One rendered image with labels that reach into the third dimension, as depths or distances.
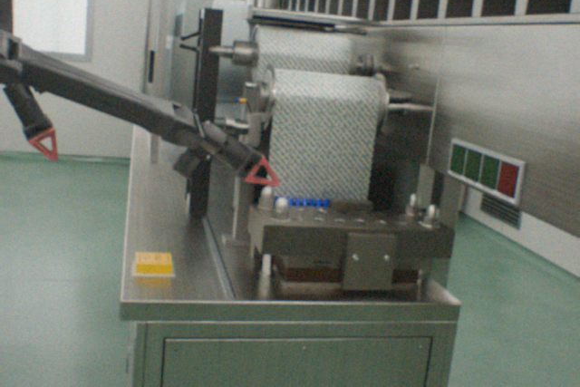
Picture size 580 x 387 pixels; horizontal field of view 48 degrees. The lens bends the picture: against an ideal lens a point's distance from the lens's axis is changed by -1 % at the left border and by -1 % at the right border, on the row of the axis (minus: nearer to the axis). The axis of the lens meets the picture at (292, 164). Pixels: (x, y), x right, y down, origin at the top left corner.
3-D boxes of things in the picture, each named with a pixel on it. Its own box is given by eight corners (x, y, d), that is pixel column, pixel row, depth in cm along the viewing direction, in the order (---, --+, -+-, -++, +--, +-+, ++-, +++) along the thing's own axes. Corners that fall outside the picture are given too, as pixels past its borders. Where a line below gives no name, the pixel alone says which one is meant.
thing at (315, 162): (264, 206, 143) (272, 122, 140) (364, 210, 149) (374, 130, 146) (264, 207, 143) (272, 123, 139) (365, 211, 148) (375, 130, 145)
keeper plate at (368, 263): (339, 285, 129) (345, 232, 127) (386, 285, 131) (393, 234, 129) (343, 290, 126) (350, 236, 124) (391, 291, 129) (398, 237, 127)
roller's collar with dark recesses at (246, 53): (230, 64, 169) (232, 39, 168) (253, 66, 171) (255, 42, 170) (233, 65, 163) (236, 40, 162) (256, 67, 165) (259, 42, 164)
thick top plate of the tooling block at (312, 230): (247, 230, 139) (249, 202, 138) (420, 236, 148) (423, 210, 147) (260, 255, 124) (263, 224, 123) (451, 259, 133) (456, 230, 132)
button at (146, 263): (135, 263, 132) (136, 251, 132) (169, 263, 134) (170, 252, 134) (135, 275, 126) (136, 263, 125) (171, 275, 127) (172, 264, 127)
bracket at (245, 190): (219, 238, 155) (230, 111, 149) (246, 239, 156) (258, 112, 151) (222, 246, 150) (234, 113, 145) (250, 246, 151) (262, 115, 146)
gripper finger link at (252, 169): (271, 198, 140) (236, 175, 138) (265, 191, 147) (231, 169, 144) (289, 173, 140) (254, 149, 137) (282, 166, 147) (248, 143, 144)
